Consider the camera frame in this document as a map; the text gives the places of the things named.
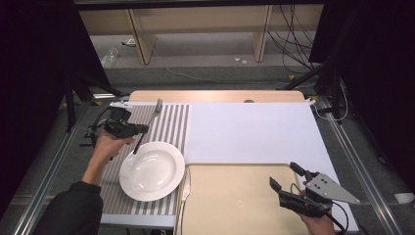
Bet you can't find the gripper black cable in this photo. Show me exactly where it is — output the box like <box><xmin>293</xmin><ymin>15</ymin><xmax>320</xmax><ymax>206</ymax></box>
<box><xmin>85</xmin><ymin>107</ymin><xmax>114</xmax><ymax>148</ymax></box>
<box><xmin>326</xmin><ymin>200</ymin><xmax>350</xmax><ymax>235</ymax></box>

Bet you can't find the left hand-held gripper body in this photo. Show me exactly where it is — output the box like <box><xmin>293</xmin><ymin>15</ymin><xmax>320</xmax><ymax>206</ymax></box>
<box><xmin>97</xmin><ymin>102</ymin><xmax>138</xmax><ymax>139</ymax></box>

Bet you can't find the white plate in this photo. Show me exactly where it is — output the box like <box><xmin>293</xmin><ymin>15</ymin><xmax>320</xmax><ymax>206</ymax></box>
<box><xmin>118</xmin><ymin>141</ymin><xmax>186</xmax><ymax>203</ymax></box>

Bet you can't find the grey striped placemat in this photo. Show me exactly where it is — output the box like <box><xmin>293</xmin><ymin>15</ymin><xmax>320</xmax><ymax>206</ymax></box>
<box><xmin>99</xmin><ymin>104</ymin><xmax>191</xmax><ymax>216</ymax></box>

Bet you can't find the black curtain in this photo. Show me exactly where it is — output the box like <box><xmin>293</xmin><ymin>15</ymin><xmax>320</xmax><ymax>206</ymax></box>
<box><xmin>0</xmin><ymin>0</ymin><xmax>111</xmax><ymax>219</ymax></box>
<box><xmin>307</xmin><ymin>0</ymin><xmax>415</xmax><ymax>194</ymax></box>

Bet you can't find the light wooden shelf unit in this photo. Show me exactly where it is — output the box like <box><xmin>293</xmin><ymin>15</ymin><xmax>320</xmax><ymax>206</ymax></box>
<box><xmin>79</xmin><ymin>4</ymin><xmax>324</xmax><ymax>66</ymax></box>

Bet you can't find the thin white cable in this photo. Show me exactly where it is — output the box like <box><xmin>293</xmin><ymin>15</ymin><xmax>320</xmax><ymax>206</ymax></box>
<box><xmin>306</xmin><ymin>81</ymin><xmax>350</xmax><ymax>122</ymax></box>

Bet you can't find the beige tray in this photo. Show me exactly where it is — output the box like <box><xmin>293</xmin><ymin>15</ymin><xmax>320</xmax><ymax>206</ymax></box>
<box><xmin>173</xmin><ymin>162</ymin><xmax>311</xmax><ymax>235</ymax></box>

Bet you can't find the clear plastic bag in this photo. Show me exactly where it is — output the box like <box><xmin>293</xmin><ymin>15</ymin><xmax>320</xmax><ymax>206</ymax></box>
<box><xmin>101</xmin><ymin>47</ymin><xmax>119</xmax><ymax>68</ymax></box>

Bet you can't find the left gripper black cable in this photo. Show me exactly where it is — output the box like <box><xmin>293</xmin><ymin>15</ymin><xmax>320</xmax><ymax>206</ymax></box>
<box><xmin>85</xmin><ymin>107</ymin><xmax>114</xmax><ymax>148</ymax></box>

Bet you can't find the person's right hand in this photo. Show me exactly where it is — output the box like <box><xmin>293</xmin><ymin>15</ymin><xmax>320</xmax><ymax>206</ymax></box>
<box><xmin>296</xmin><ymin>181</ymin><xmax>337</xmax><ymax>235</ymax></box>

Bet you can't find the bundle of black cables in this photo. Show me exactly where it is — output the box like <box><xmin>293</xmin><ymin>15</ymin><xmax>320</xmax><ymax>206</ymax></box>
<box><xmin>267</xmin><ymin>4</ymin><xmax>322</xmax><ymax>74</ymax></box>

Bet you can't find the black metal stand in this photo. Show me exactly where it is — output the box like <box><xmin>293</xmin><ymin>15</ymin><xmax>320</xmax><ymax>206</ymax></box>
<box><xmin>277</xmin><ymin>58</ymin><xmax>344</xmax><ymax>120</ymax></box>
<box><xmin>63</xmin><ymin>71</ymin><xmax>130</xmax><ymax>133</ymax></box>

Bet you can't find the metal floor rail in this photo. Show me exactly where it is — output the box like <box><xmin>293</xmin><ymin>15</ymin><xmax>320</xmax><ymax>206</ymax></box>
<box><xmin>13</xmin><ymin>97</ymin><xmax>89</xmax><ymax>235</ymax></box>
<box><xmin>317</xmin><ymin>96</ymin><xmax>405</xmax><ymax>235</ymax></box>

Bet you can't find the person's left hand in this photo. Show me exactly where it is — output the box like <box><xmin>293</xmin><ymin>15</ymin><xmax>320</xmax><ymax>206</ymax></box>
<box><xmin>92</xmin><ymin>130</ymin><xmax>135</xmax><ymax>165</ymax></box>

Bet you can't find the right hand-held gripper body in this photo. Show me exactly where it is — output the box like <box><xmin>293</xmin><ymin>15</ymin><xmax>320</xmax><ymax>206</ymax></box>
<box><xmin>278</xmin><ymin>170</ymin><xmax>361</xmax><ymax>218</ymax></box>

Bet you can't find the white tape strip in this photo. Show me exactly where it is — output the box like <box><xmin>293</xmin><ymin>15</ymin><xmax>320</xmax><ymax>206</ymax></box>
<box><xmin>393</xmin><ymin>192</ymin><xmax>415</xmax><ymax>204</ymax></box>

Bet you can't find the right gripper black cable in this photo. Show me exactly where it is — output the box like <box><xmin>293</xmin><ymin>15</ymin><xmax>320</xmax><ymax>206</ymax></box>
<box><xmin>326</xmin><ymin>200</ymin><xmax>350</xmax><ymax>235</ymax></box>

